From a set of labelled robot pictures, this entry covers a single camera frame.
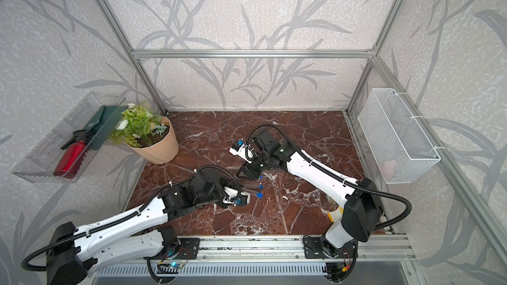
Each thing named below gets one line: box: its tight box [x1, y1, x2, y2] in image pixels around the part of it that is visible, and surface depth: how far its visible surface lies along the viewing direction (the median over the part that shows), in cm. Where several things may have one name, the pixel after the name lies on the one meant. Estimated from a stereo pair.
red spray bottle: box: [52, 129, 95, 179], surface depth 60 cm
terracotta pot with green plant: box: [108, 102, 180, 165], surface depth 86 cm
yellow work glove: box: [327, 205, 344, 227], surface depth 83 cm
